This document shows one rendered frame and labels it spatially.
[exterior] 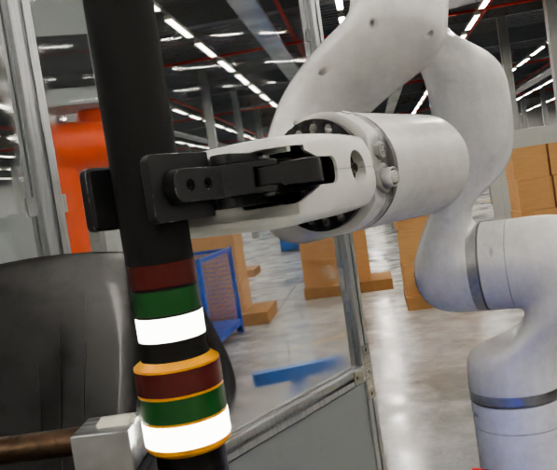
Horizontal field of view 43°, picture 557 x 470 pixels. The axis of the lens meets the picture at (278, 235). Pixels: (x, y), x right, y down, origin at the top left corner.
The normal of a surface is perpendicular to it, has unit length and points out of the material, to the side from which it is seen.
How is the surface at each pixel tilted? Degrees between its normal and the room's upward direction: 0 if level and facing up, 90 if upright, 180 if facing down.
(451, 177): 109
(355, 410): 90
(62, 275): 42
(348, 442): 90
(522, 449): 90
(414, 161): 88
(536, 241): 59
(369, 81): 133
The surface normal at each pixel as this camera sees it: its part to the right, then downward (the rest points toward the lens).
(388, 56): -0.05, 0.68
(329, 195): 0.81, -0.01
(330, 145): 0.79, -0.25
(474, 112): -0.15, 0.22
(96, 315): 0.04, -0.71
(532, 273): -0.43, 0.15
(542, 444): 0.09, 0.04
